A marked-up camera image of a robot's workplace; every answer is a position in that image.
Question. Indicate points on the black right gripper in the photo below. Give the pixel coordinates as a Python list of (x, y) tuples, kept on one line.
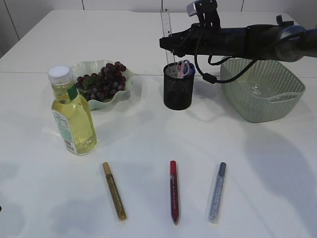
[(205, 41)]

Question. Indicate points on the clear plastic ruler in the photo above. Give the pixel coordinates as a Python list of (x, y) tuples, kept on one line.
[(166, 30)]

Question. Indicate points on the pink purple scissors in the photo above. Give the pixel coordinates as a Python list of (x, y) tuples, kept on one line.
[(183, 69)]

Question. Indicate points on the blue scissors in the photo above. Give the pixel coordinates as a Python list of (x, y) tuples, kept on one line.
[(192, 70)]

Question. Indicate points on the purple grape bunch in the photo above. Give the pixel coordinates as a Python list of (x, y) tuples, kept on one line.
[(103, 85)]

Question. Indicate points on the clear plastic sheet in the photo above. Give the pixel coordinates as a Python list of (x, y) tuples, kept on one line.
[(261, 91)]

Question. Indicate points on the yellow tea drink bottle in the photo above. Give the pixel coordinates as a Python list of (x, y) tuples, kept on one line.
[(71, 112)]

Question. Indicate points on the red glitter pen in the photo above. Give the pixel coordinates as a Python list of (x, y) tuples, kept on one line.
[(174, 199)]

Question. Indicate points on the silver blue glitter pen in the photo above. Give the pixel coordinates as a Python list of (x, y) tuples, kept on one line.
[(217, 193)]

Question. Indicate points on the gold glitter pen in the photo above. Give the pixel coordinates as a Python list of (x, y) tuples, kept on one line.
[(119, 208)]

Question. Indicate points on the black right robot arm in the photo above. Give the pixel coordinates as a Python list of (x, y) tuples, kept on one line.
[(282, 42)]

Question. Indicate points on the black mesh pen holder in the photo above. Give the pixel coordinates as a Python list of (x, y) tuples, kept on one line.
[(177, 93)]

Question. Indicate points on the green woven plastic basket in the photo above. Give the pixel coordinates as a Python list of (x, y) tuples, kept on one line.
[(287, 90)]

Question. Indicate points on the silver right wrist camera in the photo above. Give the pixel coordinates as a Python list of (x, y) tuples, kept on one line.
[(206, 11)]

